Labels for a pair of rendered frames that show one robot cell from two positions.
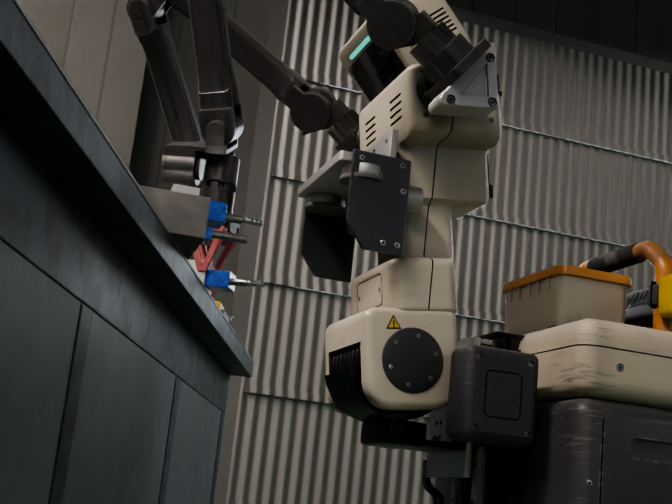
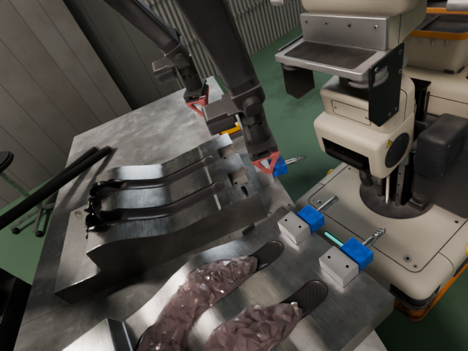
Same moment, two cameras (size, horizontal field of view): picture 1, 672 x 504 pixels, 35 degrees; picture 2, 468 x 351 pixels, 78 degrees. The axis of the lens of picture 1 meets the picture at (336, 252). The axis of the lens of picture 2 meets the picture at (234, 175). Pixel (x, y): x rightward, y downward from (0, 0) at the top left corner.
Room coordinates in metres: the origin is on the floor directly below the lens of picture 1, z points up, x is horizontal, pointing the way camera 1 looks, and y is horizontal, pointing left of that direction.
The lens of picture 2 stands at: (1.18, 0.32, 1.34)
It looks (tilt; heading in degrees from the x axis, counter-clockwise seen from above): 41 degrees down; 357
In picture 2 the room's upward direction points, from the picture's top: 24 degrees counter-clockwise
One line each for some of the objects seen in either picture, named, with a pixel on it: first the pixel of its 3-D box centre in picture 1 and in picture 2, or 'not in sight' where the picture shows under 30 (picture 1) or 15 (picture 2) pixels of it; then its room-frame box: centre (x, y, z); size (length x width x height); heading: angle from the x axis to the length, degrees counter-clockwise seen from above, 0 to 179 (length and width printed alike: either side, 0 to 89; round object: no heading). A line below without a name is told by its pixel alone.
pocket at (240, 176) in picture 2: not in sight; (241, 182); (1.67, 0.29, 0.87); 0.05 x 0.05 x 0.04; 88
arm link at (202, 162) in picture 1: (217, 171); (246, 108); (1.72, 0.21, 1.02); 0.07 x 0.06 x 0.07; 82
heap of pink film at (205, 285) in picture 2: not in sight; (207, 324); (1.39, 0.44, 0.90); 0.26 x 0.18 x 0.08; 105
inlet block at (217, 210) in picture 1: (216, 215); (359, 251); (1.41, 0.17, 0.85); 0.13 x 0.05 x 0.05; 105
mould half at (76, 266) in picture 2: not in sight; (152, 205); (1.74, 0.51, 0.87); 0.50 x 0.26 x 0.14; 88
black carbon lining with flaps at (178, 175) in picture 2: not in sight; (148, 192); (1.73, 0.50, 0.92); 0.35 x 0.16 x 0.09; 88
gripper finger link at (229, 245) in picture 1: (211, 249); not in sight; (1.73, 0.21, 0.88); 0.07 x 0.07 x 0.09; 80
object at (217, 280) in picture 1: (226, 281); (281, 164); (1.71, 0.17, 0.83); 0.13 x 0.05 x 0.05; 80
